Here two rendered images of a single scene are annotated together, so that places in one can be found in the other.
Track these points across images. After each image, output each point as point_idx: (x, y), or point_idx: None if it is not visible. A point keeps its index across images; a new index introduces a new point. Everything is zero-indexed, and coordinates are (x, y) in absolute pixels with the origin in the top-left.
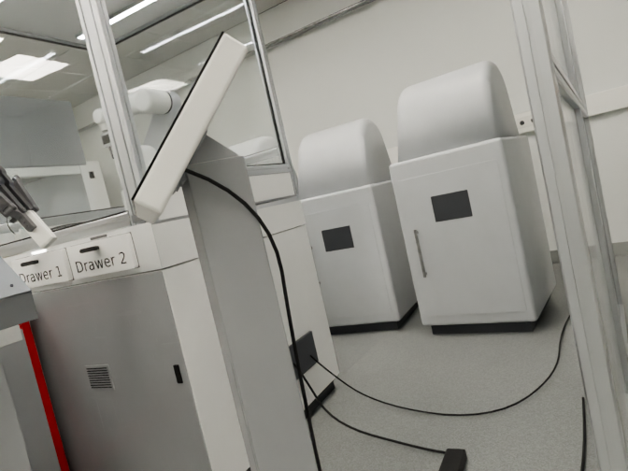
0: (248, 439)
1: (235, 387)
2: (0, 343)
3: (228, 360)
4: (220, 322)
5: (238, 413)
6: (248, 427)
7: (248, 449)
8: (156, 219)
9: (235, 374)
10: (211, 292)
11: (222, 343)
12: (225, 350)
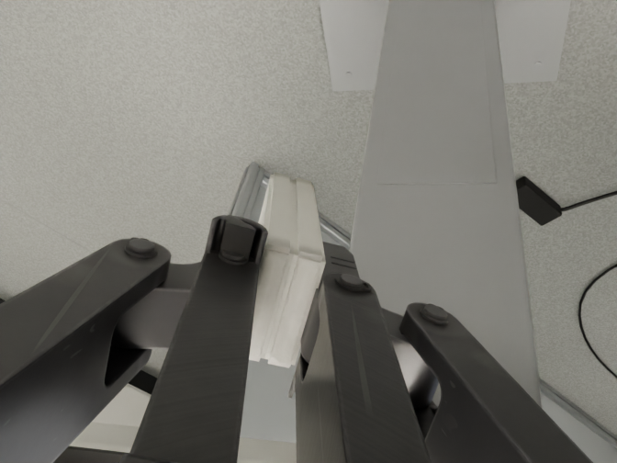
0: (407, 89)
1: (391, 149)
2: None
3: (403, 181)
4: (397, 238)
5: (455, 104)
6: (374, 110)
7: (443, 70)
8: None
9: (364, 170)
10: (416, 290)
11: (443, 199)
12: (423, 191)
